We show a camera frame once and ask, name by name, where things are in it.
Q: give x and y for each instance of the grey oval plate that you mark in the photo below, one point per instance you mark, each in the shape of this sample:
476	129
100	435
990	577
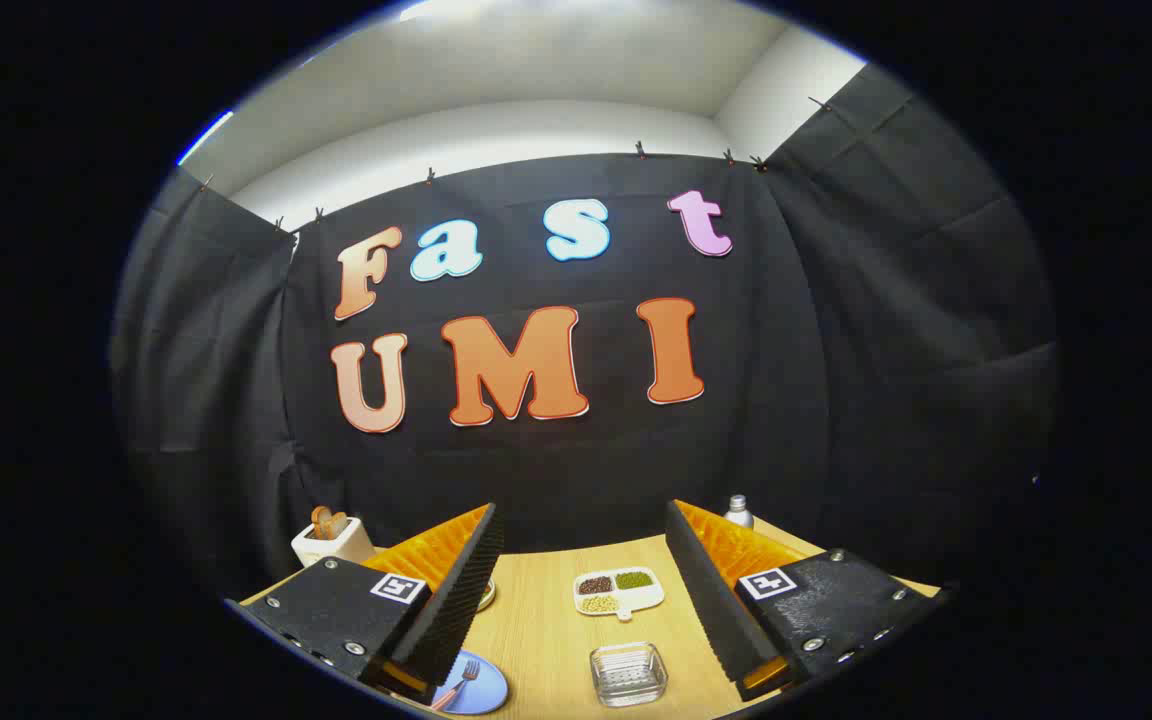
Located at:
487	596

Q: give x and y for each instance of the white toaster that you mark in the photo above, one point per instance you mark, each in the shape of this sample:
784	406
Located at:
336	548

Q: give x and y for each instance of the blue plate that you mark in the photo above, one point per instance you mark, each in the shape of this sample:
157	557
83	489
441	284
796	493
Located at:
488	690

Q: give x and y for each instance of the pile of yellow soybeans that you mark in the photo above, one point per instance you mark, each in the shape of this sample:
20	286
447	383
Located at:
599	604

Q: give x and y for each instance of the white divided dish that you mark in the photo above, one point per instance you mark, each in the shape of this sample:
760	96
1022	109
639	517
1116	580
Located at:
641	598

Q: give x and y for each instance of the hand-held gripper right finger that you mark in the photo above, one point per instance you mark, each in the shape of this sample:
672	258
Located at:
701	590

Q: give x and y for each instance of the row of small cloth clips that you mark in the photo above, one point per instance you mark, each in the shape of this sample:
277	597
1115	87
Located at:
640	150

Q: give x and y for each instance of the pile of dark brown beans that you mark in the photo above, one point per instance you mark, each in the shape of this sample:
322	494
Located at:
594	585

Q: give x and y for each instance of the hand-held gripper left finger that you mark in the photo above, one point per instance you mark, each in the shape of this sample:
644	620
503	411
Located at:
466	590

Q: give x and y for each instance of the pile of green mung beans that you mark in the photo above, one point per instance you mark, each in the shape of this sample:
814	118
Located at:
634	579

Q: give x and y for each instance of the toasted bread slice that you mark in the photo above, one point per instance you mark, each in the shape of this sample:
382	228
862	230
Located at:
339	525
321	522

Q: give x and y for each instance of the silver bottle with green label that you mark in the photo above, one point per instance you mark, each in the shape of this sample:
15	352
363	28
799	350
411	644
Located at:
739	513

